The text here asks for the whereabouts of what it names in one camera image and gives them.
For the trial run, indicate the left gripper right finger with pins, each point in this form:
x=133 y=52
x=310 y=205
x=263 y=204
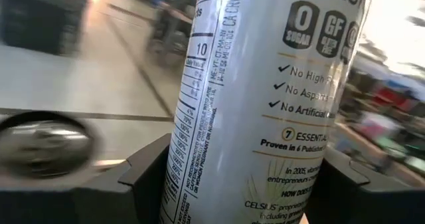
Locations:
x=348 y=200

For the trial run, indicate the tall white can black lid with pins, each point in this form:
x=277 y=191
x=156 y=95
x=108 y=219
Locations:
x=259 y=101
x=43 y=144

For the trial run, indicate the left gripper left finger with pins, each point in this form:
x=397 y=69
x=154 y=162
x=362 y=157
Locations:
x=139 y=190

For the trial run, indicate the large black box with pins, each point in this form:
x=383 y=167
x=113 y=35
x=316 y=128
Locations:
x=40 y=18

